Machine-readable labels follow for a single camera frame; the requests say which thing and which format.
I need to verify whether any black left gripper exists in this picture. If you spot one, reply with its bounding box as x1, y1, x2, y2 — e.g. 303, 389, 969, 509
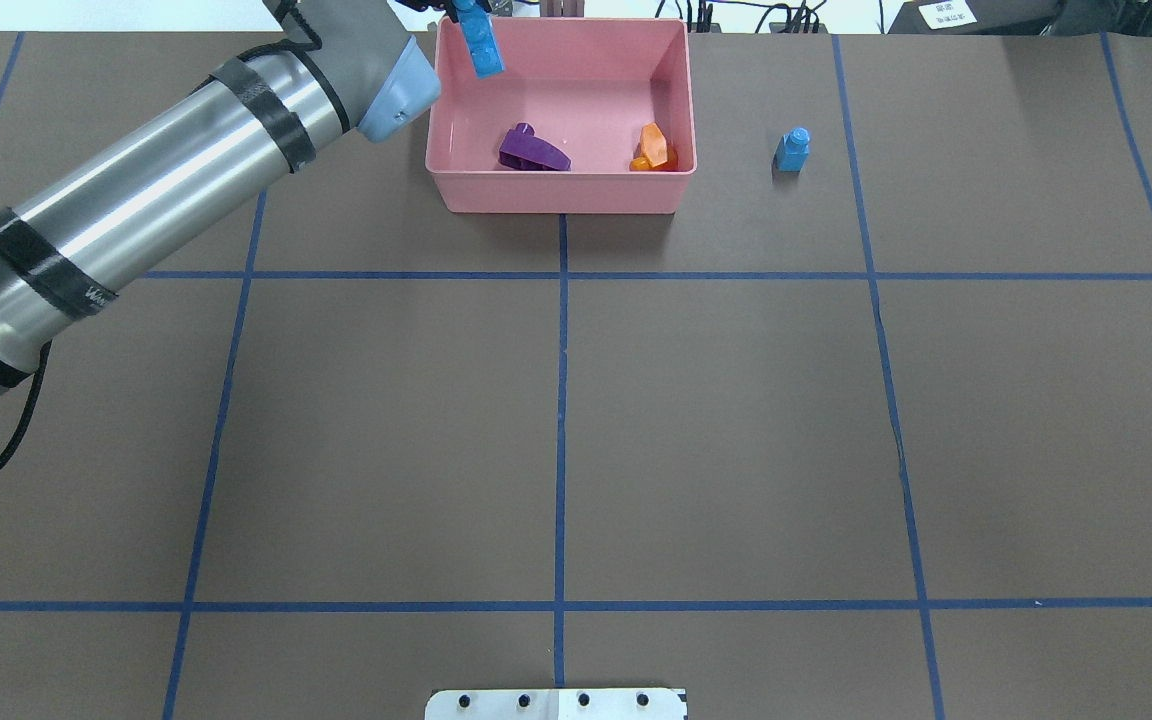
401, 0, 511, 18

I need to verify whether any long blue studded block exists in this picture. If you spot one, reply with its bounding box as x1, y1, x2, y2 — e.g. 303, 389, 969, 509
448, 0, 506, 78

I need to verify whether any purple curved toy block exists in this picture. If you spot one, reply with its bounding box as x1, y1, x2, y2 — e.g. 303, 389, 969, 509
497, 122, 573, 172

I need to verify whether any orange toy block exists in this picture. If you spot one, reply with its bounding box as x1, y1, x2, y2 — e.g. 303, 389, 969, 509
628, 122, 679, 172

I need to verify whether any small blue toy block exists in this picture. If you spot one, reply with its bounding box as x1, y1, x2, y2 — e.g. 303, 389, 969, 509
773, 127, 812, 173

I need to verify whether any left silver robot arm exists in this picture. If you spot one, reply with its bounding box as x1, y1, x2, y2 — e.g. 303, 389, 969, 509
0, 1, 442, 397

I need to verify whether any pink plastic box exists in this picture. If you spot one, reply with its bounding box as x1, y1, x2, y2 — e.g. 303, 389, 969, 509
425, 17, 698, 214

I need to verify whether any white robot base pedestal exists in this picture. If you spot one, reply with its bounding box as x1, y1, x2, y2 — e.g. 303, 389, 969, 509
424, 687, 689, 719

